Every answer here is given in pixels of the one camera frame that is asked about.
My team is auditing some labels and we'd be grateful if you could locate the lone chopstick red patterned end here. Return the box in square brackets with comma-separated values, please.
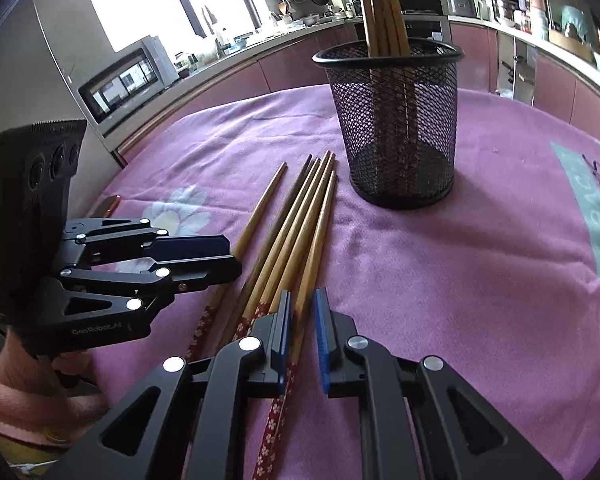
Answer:
[185, 162, 288, 362]

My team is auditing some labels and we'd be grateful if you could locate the black mesh utensil holder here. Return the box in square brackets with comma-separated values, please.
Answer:
[313, 38, 464, 210]

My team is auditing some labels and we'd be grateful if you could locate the silver microwave oven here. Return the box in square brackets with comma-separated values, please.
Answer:
[79, 36, 178, 136]

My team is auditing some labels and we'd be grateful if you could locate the purple floral tablecloth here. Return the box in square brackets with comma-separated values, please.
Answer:
[107, 86, 600, 479]

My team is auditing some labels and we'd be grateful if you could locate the teal rounded appliance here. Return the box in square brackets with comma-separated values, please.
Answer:
[560, 6, 595, 44]

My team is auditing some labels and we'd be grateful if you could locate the light bamboo chopstick red end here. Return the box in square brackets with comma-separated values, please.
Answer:
[221, 158, 321, 344]

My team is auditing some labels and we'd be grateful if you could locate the brown wooden chopstick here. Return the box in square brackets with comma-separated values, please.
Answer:
[361, 0, 378, 58]

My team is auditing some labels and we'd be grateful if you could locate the bamboo chopstick floral end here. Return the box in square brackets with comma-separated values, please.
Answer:
[247, 151, 332, 326]

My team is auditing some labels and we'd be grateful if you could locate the black built-in oven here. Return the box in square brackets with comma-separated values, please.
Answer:
[402, 13, 452, 42]

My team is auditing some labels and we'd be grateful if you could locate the person's left hand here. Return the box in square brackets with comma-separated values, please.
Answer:
[0, 330, 108, 448]

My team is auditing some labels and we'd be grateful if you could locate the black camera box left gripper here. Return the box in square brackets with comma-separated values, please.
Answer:
[0, 119, 87, 285]

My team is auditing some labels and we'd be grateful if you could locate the silver toaster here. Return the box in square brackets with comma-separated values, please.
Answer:
[448, 0, 478, 18]

